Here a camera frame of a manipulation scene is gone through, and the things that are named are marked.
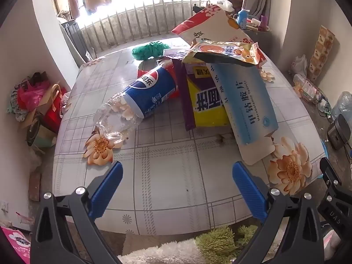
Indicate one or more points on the green pot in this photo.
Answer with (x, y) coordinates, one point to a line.
(41, 136)

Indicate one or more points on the clear plastic cola bottle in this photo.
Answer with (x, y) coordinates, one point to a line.
(151, 88)

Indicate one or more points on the metal balcony railing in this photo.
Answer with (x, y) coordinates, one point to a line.
(143, 22)

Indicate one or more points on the purple packet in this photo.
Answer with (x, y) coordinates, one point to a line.
(184, 107)

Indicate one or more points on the purple cup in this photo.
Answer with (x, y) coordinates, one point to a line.
(264, 22)

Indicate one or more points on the pink plastic bag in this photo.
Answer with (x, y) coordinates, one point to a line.
(30, 96)

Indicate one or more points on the green fluffy rug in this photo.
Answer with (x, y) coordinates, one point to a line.
(217, 242)

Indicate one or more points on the red white paper bag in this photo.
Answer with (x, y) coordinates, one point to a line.
(209, 24)

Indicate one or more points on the orange snack packet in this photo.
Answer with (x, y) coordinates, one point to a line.
(220, 50)

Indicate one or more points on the yellow cardboard box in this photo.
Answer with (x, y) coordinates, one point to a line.
(209, 110)

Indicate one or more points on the black rice cooker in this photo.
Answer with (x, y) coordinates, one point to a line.
(339, 132)

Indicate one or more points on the black metal gate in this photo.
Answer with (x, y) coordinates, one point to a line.
(74, 38)

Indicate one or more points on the white plastic bag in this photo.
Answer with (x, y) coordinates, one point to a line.
(299, 64)

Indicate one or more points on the red packet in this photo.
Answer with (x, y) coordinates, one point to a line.
(142, 70)

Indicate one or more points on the large water jug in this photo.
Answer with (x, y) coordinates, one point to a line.
(343, 106)

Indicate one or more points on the pink printed bag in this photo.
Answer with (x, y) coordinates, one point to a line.
(18, 243)

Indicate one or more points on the blue detergent bottle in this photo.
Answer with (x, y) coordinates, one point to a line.
(243, 19)

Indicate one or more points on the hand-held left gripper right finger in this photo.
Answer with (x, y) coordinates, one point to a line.
(249, 195)

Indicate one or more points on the floral tablecloth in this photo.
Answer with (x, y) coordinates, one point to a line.
(170, 176)

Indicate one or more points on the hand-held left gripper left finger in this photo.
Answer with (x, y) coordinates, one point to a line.
(107, 189)

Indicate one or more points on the tile-patterned roll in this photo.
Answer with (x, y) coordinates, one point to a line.
(320, 55)

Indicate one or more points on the blue and white medicine box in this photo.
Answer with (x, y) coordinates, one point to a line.
(244, 101)

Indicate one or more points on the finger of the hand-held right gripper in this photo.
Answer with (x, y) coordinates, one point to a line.
(331, 173)

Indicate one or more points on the green plastic bag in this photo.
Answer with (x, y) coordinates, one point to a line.
(150, 50)

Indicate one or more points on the white fluffy towel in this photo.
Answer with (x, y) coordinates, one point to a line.
(165, 254)

